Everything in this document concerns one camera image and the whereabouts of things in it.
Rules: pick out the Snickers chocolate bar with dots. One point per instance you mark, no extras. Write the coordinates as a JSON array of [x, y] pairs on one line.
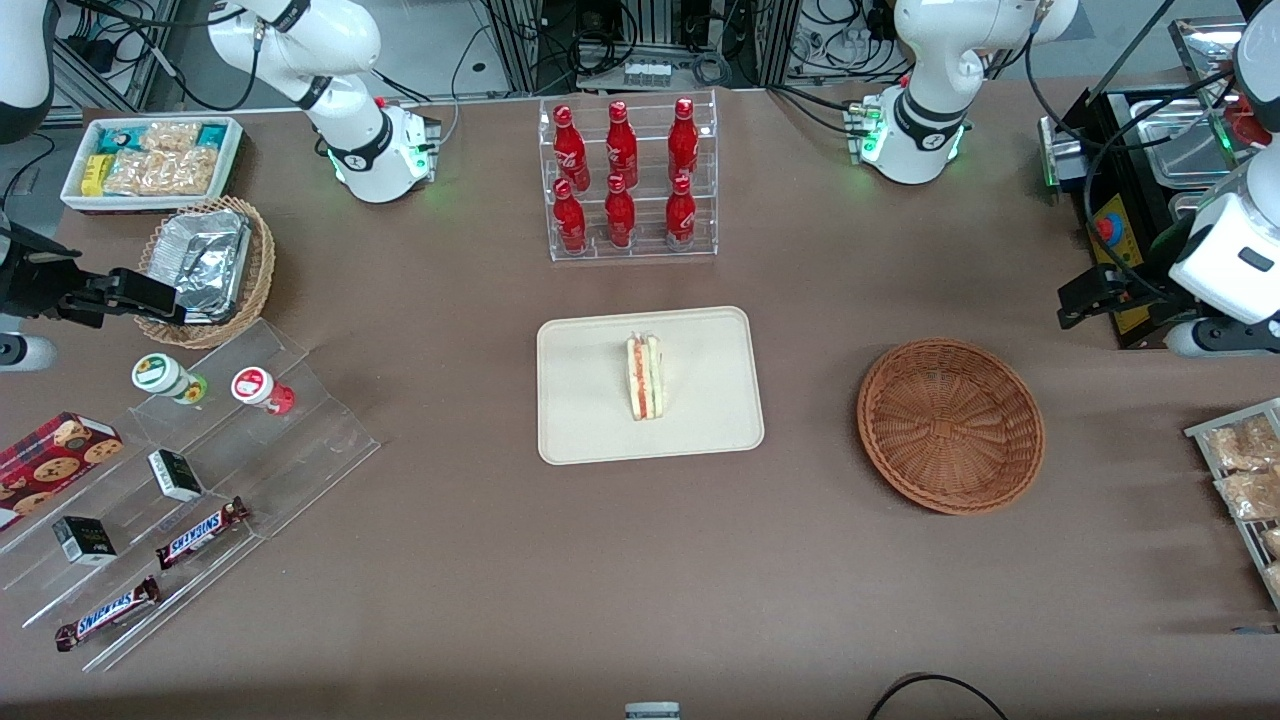
[[108, 612], [200, 535]]

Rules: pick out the triangular layered sandwich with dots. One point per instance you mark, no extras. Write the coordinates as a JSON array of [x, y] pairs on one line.
[[645, 380]]

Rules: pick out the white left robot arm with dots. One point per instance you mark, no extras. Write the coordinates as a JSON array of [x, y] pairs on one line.
[[930, 60]]

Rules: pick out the cream plastic tray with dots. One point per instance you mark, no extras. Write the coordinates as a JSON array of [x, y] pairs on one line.
[[590, 420]]

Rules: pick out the black food warmer appliance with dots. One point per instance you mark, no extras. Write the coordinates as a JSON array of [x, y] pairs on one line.
[[1120, 170]]

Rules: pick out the light tan wicker basket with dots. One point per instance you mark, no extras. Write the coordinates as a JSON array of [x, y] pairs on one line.
[[262, 260]]

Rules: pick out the teal snack packet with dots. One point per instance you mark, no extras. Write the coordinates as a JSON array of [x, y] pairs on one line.
[[118, 138], [212, 133]]

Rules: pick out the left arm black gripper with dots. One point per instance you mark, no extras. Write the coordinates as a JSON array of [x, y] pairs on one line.
[[1133, 290]]

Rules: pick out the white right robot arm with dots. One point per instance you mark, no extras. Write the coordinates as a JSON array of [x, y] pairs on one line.
[[330, 40]]

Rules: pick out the small black carton box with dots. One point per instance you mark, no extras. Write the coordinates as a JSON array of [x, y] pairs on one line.
[[85, 540], [175, 475]]

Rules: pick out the clear acrylic stepped shelf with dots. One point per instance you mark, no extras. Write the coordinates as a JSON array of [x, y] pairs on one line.
[[320, 440]]

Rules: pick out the red grilled sausage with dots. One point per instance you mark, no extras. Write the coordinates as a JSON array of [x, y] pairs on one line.
[[1250, 125]]

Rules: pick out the white power strip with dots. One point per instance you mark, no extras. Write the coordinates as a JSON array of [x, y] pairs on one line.
[[647, 73]]

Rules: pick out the small clear snack bag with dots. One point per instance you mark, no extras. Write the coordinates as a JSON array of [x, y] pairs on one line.
[[170, 135]]

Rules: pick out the red plaid cookie box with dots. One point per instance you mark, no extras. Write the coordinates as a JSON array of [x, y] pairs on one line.
[[50, 460]]

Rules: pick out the clear acrylic bottle rack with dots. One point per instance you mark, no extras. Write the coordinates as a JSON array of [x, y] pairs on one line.
[[547, 130]]

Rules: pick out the brown wicker basket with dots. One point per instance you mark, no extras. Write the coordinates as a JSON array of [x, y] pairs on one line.
[[950, 425]]

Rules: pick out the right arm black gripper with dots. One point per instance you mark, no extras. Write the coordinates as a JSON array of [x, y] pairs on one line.
[[35, 281]]

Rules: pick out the white plastic bin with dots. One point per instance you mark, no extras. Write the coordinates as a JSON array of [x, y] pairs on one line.
[[150, 205]]

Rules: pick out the red cola bottle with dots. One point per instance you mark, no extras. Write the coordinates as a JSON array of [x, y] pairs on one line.
[[621, 140], [619, 212], [683, 135], [680, 212], [569, 215], [570, 150]]

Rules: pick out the red lidded yogurt cup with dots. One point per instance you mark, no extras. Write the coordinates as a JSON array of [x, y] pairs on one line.
[[250, 383]]

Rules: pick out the green lidded yogurt cup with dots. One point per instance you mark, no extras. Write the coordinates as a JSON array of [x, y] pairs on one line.
[[155, 372]]

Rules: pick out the large clear snack bag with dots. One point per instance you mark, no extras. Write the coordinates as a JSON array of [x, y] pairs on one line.
[[160, 172]]

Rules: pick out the stainless steel pan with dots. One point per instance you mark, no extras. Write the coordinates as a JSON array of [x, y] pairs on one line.
[[1185, 205], [1175, 150]]

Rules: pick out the red emergency stop button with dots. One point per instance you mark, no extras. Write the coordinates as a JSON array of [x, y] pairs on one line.
[[1105, 230]]

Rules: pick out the clear pastry bag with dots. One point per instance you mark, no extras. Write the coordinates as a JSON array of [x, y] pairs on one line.
[[1240, 445], [1250, 495], [1272, 542], [1274, 580]]

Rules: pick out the grey device edge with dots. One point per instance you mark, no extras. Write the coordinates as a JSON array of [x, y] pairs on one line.
[[652, 712]]

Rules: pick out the yellow snack packet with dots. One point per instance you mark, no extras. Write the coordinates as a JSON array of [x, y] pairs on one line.
[[94, 175]]

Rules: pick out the glass warmer lid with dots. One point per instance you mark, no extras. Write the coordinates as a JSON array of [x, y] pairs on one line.
[[1200, 45]]

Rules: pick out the aluminium foil container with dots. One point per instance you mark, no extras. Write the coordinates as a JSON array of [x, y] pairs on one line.
[[205, 260]]

